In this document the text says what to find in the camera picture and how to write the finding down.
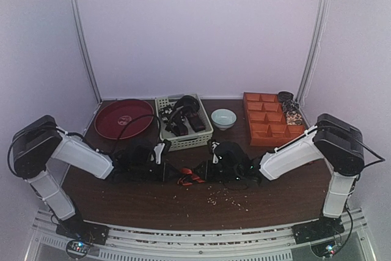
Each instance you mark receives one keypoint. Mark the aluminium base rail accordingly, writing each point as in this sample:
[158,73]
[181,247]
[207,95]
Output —
[265,243]

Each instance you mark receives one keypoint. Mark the rolled dark tie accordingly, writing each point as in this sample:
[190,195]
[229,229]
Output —
[284,96]

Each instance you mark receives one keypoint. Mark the orange compartment organizer box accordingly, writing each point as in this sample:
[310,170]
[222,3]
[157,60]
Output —
[266,121]

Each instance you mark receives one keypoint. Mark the left aluminium frame post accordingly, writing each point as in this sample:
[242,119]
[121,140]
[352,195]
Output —
[84,50]

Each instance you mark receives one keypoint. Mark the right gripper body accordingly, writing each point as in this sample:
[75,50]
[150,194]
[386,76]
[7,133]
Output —
[209,170]

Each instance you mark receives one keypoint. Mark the beige plastic basket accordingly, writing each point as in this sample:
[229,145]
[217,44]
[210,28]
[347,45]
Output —
[191,140]

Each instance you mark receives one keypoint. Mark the aluminium frame post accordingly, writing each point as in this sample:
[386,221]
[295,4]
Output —
[84,50]
[314,50]

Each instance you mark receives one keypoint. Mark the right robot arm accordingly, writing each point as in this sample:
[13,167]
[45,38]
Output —
[330,139]

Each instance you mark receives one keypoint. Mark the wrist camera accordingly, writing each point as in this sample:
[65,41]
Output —
[212,144]
[161,149]

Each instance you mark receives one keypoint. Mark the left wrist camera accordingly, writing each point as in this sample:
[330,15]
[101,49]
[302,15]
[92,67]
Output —
[161,149]

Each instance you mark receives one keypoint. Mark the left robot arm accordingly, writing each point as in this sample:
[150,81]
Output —
[35,149]

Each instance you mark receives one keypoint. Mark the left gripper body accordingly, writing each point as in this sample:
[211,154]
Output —
[140,171]

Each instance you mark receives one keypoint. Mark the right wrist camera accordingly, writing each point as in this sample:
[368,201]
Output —
[212,144]

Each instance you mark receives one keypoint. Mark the dark ties in basket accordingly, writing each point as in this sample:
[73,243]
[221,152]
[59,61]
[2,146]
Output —
[184,110]

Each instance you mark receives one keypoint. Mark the pale blue ceramic bowl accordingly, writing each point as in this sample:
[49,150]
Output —
[223,119]

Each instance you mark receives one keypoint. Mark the right aluminium frame post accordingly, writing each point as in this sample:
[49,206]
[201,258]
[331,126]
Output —
[314,50]

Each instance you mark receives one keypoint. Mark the red round tray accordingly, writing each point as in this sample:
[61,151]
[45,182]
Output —
[127,118]

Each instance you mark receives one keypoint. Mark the rolled patterned tie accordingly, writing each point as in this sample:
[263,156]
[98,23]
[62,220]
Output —
[294,118]
[290,106]

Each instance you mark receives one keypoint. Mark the red navy striped tie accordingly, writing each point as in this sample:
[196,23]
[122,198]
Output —
[188,177]

